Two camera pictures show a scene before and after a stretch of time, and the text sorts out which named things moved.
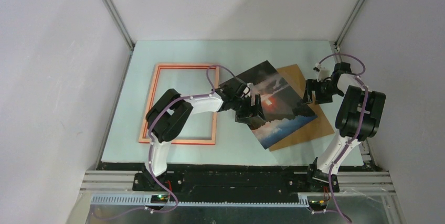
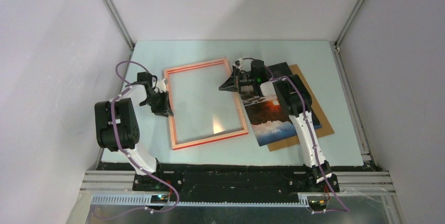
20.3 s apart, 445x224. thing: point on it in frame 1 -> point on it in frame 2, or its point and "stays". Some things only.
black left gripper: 255,111 -> 165,109
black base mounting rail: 232,179 stays
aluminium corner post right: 357,8 stays
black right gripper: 313,85 -> 233,83
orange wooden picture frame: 145,137 -> 167,87
